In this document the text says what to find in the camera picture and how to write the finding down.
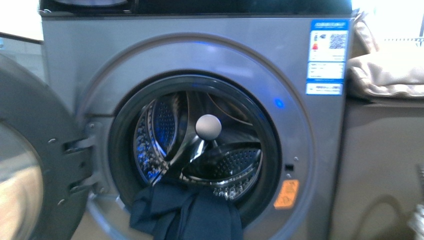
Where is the grey front-load washing machine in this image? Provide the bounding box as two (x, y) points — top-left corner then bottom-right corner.
(39, 0), (353, 240)

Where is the blue energy label sticker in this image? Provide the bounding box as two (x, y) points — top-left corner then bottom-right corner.
(305, 18), (350, 96)

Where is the washing machine round door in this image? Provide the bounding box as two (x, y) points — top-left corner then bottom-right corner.
(0, 56), (93, 240)

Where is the orange warning sticker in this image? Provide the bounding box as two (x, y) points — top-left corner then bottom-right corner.
(273, 179), (300, 210)

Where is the brown cabinet beside washer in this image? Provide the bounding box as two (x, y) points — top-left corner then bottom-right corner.
(329, 98), (424, 240)

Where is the white drum centre knob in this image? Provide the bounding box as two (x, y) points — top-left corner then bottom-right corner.
(195, 114), (222, 141)

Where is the dark navy garment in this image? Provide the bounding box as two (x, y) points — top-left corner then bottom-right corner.
(129, 179), (244, 240)

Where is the beige folded cloth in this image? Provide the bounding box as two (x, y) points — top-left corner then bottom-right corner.
(346, 8), (424, 101)

